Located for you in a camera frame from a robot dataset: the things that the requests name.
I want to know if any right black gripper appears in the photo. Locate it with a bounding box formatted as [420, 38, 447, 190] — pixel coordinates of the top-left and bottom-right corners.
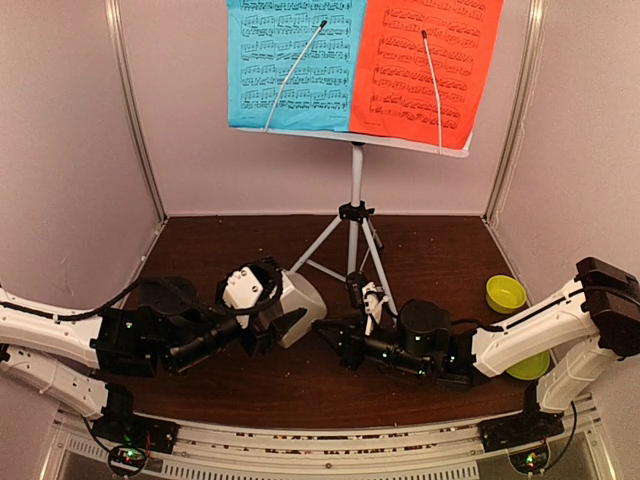
[312, 313, 432, 378]

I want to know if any white wedge-shaped holder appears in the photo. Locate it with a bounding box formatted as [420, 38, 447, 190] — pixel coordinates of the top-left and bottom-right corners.
[278, 270, 327, 348]

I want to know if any white folding music stand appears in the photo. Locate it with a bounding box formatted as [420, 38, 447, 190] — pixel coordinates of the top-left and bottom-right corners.
[246, 120, 471, 313]

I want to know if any red sheet music page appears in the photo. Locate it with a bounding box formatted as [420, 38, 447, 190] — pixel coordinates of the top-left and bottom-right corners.
[349, 0, 503, 150]

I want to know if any blue sheet music page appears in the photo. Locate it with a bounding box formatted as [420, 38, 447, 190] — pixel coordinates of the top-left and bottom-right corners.
[226, 0, 368, 132]

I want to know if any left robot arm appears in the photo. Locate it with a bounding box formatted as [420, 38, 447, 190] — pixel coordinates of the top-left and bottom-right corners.
[1, 267, 327, 444]

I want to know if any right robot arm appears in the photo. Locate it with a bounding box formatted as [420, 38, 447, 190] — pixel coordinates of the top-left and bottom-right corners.
[312, 257, 639, 442]

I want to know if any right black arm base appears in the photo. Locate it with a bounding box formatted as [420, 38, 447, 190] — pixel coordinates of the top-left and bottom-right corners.
[478, 388, 564, 453]

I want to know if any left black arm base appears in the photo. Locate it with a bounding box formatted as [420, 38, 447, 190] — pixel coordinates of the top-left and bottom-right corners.
[92, 384, 179, 454]

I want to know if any yellow-green plastic bowl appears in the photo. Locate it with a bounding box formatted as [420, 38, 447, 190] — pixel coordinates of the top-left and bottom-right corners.
[485, 275, 527, 314]

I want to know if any yellow-green plastic plate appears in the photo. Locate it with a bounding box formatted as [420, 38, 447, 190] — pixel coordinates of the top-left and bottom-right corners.
[506, 351, 551, 381]

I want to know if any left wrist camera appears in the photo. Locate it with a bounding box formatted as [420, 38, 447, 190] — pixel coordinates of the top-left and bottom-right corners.
[215, 257, 283, 330]

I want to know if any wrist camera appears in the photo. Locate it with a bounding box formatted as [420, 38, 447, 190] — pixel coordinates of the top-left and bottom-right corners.
[215, 257, 283, 330]
[346, 271, 390, 336]

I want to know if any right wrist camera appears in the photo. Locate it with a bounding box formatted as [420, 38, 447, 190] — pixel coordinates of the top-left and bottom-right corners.
[346, 271, 390, 336]

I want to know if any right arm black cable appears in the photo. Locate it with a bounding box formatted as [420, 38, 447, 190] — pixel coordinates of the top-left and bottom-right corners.
[449, 284, 601, 336]

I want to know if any right aluminium corner post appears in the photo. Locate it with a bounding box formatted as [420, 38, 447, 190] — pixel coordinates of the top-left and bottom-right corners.
[484, 0, 548, 227]

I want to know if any aluminium corner post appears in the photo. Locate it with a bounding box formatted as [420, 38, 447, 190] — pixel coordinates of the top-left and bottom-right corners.
[484, 0, 548, 227]
[104, 0, 167, 223]

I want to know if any left aluminium corner post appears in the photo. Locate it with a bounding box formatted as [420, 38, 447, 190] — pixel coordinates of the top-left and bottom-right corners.
[104, 0, 167, 223]

